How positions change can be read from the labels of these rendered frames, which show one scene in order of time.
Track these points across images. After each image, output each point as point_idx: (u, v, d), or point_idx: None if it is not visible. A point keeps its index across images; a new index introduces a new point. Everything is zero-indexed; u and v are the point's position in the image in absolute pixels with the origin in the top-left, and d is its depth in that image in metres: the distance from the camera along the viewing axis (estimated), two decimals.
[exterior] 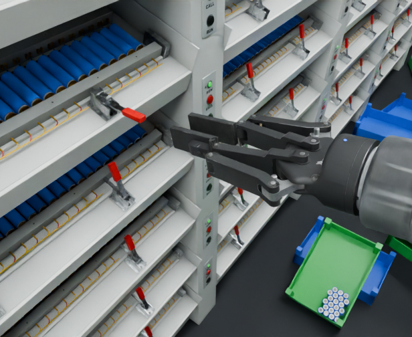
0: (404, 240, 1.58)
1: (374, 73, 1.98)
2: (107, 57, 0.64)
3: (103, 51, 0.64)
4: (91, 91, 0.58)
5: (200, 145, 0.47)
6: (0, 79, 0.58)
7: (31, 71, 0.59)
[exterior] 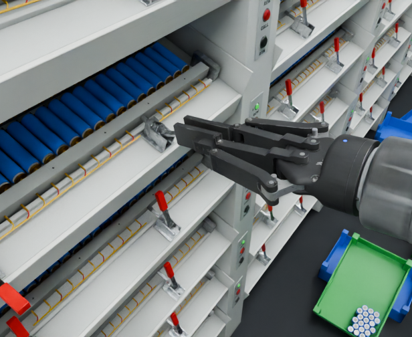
0: None
1: (395, 81, 1.94)
2: (154, 79, 0.60)
3: (150, 73, 0.60)
4: (143, 118, 0.55)
5: (204, 142, 0.47)
6: None
7: (78, 98, 0.55)
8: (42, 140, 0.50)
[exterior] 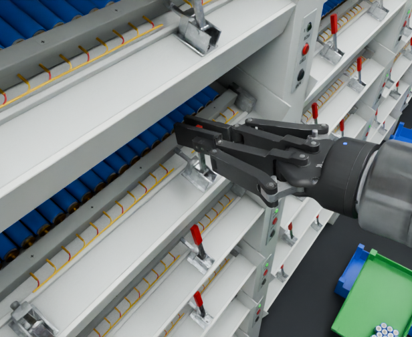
0: None
1: (408, 91, 1.94)
2: (187, 111, 0.60)
3: (182, 104, 0.60)
4: (176, 151, 0.55)
5: (204, 142, 0.47)
6: None
7: None
8: (79, 177, 0.49)
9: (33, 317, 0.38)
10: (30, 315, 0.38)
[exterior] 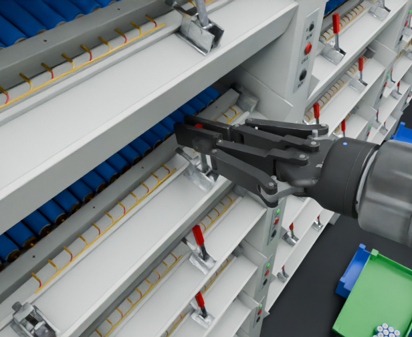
0: None
1: (408, 91, 1.93)
2: (189, 111, 0.59)
3: (184, 104, 0.60)
4: (178, 151, 0.54)
5: (204, 142, 0.47)
6: None
7: None
8: (81, 177, 0.49)
9: (35, 318, 0.37)
10: (32, 315, 0.38)
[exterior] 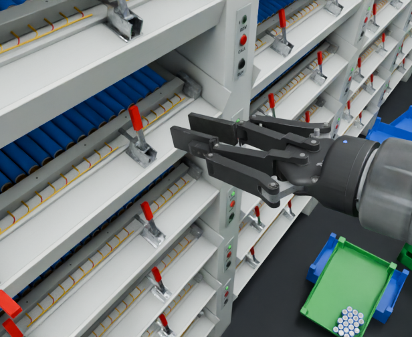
0: None
1: (384, 87, 1.99)
2: (135, 96, 0.65)
3: (131, 90, 0.66)
4: (121, 131, 0.60)
5: (200, 145, 0.47)
6: None
7: (63, 114, 0.60)
8: (29, 152, 0.55)
9: None
10: None
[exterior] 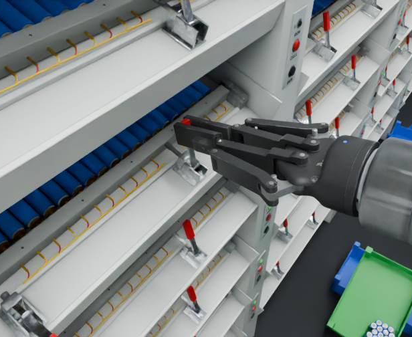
0: None
1: (404, 90, 1.94)
2: (179, 106, 0.60)
3: (174, 100, 0.61)
4: (168, 146, 0.55)
5: (204, 141, 0.47)
6: None
7: None
8: (71, 171, 0.50)
9: (23, 307, 0.38)
10: (19, 305, 0.39)
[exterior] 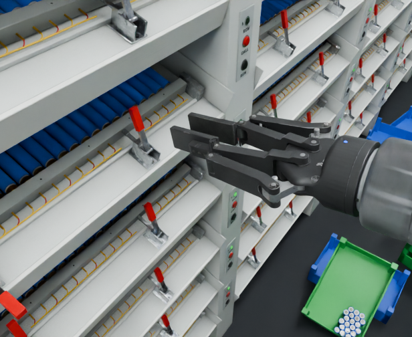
0: None
1: (385, 87, 1.99)
2: (138, 97, 0.65)
3: (134, 91, 0.66)
4: (124, 132, 0.60)
5: (200, 146, 0.47)
6: None
7: (67, 115, 0.60)
8: (33, 154, 0.55)
9: None
10: None
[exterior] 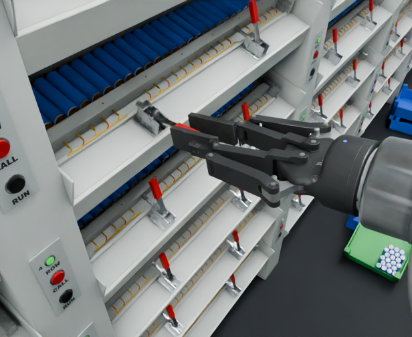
0: None
1: (411, 55, 2.09)
2: (241, 5, 0.75)
3: (237, 0, 0.75)
4: (237, 29, 0.70)
5: (200, 145, 0.47)
6: None
7: (187, 13, 0.70)
8: (168, 38, 0.64)
9: (154, 107, 0.53)
10: (152, 107, 0.53)
